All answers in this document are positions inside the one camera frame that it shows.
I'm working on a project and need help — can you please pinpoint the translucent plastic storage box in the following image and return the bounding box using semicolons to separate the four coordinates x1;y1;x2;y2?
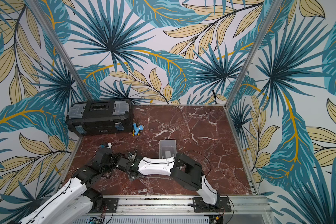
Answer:
159;140;177;159

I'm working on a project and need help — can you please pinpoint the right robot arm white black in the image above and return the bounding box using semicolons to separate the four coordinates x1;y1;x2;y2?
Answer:
113;154;219;206

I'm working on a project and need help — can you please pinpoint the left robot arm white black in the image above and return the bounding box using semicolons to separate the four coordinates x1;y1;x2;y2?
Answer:
9;145;116;224

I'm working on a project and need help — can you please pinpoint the blue toy figure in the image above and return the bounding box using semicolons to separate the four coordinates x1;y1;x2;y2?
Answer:
133;122;144;136

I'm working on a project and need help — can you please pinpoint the black plastic toolbox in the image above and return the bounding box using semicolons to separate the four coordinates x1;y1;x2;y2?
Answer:
66;99;133;136

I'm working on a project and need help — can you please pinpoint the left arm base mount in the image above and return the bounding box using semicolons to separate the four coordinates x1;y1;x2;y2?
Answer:
85;189;119;213

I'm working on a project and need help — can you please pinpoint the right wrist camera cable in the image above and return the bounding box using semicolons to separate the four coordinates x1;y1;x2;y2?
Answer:
179;150;213;185

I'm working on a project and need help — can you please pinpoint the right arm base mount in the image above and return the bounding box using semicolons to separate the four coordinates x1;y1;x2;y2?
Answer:
190;195;232;213

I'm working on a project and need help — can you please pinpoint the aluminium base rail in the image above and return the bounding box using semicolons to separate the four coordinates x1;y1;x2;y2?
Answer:
103;195;276;224

